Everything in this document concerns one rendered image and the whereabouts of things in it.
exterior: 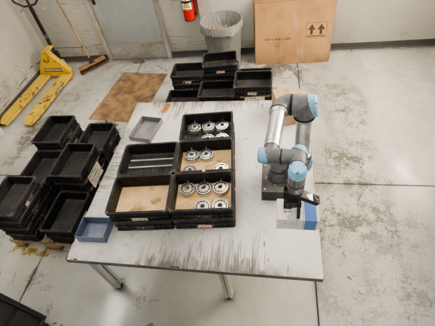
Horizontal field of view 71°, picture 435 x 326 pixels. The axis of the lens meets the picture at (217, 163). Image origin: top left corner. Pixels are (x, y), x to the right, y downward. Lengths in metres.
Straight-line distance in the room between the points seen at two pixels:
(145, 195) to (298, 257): 1.06
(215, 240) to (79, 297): 1.40
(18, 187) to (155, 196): 1.51
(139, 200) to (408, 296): 2.04
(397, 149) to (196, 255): 2.42
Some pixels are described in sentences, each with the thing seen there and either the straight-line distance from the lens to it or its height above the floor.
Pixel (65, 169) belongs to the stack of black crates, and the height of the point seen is 0.49.
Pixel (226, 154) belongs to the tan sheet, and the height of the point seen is 0.83.
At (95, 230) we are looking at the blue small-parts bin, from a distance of 2.28.
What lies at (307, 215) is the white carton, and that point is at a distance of 1.55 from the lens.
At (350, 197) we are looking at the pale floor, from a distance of 3.08.
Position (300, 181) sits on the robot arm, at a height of 1.42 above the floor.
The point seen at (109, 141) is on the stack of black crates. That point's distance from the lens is 3.26.
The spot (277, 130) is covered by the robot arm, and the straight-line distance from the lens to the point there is 1.49.
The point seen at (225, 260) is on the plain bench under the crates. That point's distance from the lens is 1.92.
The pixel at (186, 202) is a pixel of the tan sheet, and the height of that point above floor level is 0.83.
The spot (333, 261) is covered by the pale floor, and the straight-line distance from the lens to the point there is 2.73.
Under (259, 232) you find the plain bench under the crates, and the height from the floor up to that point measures 0.70.
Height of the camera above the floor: 2.46
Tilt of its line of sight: 49 degrees down
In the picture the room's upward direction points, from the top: 10 degrees counter-clockwise
